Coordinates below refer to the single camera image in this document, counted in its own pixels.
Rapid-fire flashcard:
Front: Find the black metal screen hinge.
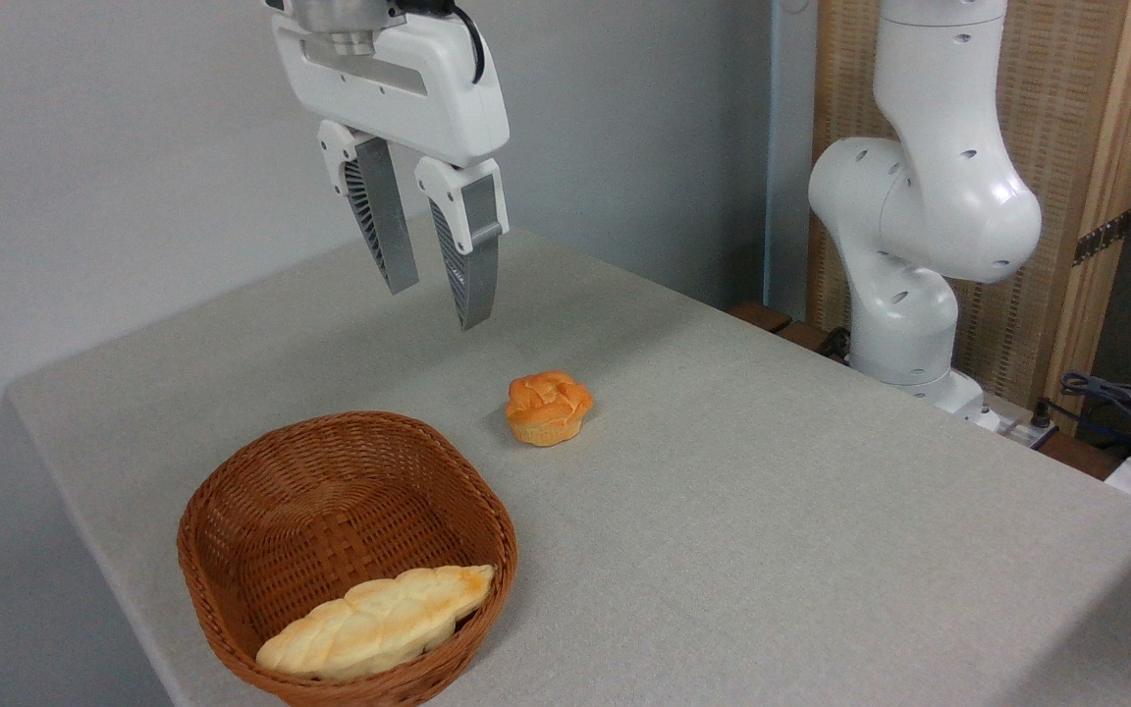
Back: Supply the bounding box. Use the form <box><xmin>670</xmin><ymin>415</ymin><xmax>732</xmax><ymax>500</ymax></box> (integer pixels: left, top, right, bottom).
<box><xmin>1073</xmin><ymin>209</ymin><xmax>1131</xmax><ymax>267</ymax></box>

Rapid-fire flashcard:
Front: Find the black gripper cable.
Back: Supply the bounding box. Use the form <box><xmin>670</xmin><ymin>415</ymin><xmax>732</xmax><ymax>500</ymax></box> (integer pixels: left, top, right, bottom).
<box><xmin>397</xmin><ymin>0</ymin><xmax>487</xmax><ymax>85</ymax></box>

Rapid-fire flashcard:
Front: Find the round orange bread bun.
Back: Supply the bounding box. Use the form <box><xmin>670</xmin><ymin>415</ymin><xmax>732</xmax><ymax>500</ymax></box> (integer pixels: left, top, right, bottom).
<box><xmin>505</xmin><ymin>370</ymin><xmax>595</xmax><ymax>449</ymax></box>

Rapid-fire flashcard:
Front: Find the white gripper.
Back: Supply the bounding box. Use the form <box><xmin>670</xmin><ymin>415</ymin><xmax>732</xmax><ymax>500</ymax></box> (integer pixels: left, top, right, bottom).
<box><xmin>270</xmin><ymin>14</ymin><xmax>512</xmax><ymax>332</ymax></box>

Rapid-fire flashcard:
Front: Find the brown woven wicker basket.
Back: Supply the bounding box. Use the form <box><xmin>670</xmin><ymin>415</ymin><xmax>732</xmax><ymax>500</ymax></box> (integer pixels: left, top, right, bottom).
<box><xmin>177</xmin><ymin>410</ymin><xmax>519</xmax><ymax>707</ymax></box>

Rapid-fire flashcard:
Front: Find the pale blue vertical trim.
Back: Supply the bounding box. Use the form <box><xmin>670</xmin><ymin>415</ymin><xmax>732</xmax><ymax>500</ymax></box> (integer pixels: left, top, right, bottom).
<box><xmin>765</xmin><ymin>0</ymin><xmax>819</xmax><ymax>317</ymax></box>

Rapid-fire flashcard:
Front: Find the long pale braided bread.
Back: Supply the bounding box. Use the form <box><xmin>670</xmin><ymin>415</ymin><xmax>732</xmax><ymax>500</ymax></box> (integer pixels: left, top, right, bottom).
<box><xmin>255</xmin><ymin>564</ymin><xmax>496</xmax><ymax>684</ymax></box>

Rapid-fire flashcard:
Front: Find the dark blue cable bundle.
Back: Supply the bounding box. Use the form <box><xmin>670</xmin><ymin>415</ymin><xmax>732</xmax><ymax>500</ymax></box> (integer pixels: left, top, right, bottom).
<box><xmin>1059</xmin><ymin>370</ymin><xmax>1131</xmax><ymax>445</ymax></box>

